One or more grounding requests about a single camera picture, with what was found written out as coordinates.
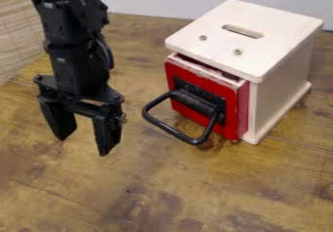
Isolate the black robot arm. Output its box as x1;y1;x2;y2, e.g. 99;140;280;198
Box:
31;0;126;156

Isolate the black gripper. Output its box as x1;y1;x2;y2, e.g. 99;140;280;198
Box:
34;39;126;156

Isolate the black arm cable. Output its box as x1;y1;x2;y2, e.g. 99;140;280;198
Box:
92;34;116;71

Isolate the black metal drawer handle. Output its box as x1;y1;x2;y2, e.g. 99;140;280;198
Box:
142;77;227;145

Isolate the red drawer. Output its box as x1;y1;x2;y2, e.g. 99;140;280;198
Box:
166;53;251;140

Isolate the white wooden drawer box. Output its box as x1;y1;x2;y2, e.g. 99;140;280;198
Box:
166;0;323;144

